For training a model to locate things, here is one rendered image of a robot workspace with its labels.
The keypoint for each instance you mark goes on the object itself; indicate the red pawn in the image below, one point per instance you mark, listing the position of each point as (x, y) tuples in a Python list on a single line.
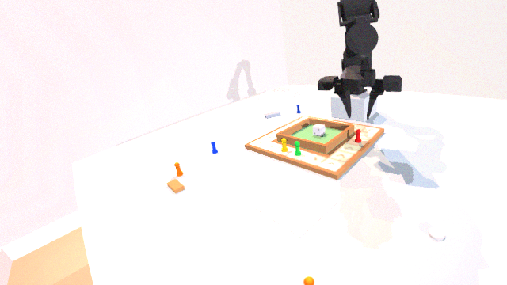
[(358, 139)]

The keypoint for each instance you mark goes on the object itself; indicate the white die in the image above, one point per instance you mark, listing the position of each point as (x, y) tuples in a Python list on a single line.
[(318, 129)]

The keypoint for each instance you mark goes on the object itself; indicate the orange square board track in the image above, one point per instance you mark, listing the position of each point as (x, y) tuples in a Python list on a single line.
[(314, 168)]

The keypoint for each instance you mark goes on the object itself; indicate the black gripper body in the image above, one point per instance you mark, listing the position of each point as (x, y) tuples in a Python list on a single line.
[(389, 83)]

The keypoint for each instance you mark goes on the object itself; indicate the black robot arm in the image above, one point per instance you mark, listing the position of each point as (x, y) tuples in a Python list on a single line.
[(360, 38)]

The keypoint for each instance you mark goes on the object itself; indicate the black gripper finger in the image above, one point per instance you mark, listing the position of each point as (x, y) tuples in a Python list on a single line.
[(346, 99), (373, 96)]

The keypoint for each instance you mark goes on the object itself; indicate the green pawn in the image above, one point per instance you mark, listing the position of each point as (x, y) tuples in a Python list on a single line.
[(297, 153)]

